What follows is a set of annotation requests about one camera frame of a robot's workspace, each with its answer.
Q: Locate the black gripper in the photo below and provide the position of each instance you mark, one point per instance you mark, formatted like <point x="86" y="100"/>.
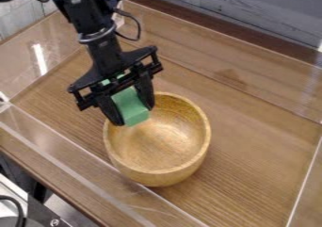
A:
<point x="117" y="71"/>

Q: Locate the green rectangular block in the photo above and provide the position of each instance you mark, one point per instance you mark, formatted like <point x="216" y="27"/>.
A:
<point x="133" y="110"/>

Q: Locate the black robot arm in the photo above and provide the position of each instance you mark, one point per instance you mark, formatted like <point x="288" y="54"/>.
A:
<point x="91" y="16"/>

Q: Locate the brown wooden bowl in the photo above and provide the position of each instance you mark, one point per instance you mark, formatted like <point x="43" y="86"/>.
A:
<point x="162" y="150"/>

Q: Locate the clear acrylic tray wall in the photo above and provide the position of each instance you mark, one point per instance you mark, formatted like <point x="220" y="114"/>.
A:
<point x="261" y="95"/>

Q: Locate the black metal mount plate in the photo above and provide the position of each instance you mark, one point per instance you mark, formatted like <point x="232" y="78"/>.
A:
<point x="41" y="216"/>

